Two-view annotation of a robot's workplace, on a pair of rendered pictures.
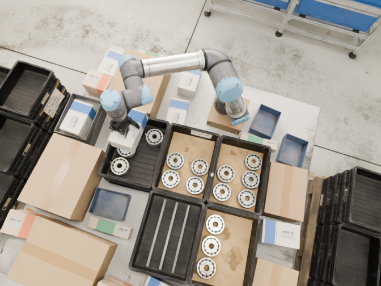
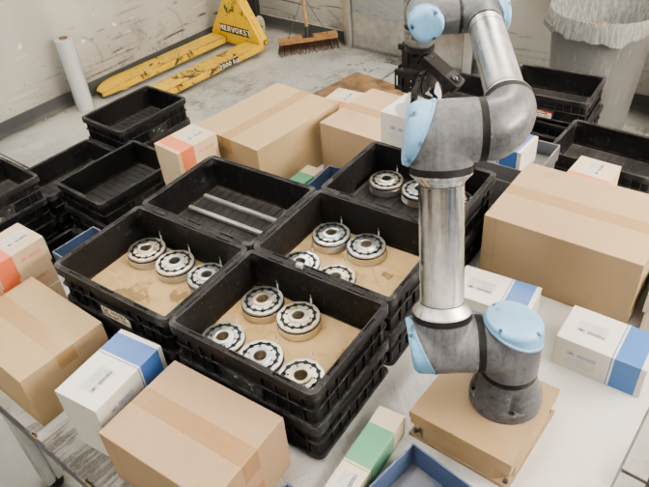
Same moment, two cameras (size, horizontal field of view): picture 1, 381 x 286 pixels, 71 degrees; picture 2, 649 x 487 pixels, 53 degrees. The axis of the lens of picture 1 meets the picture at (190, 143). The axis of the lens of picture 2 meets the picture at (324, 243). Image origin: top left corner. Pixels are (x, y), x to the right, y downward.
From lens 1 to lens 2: 1.55 m
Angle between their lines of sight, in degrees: 63
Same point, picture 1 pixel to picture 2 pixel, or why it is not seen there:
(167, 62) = (490, 38)
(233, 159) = (327, 351)
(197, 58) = (499, 77)
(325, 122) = not seen: outside the picture
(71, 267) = (252, 121)
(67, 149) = not seen: hidden behind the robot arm
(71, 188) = (365, 125)
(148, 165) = not seen: hidden behind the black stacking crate
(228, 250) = (150, 293)
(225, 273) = (119, 279)
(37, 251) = (292, 100)
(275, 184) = (219, 405)
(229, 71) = (450, 104)
